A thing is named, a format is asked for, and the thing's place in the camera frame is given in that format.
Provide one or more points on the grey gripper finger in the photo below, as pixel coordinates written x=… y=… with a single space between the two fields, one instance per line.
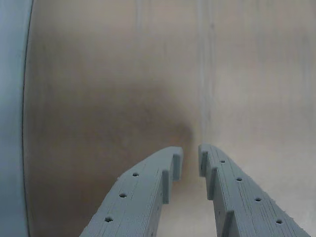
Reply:
x=133 y=205
x=242 y=209

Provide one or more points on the wooden tray white rim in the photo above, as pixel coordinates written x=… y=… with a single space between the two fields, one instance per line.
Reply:
x=98 y=86

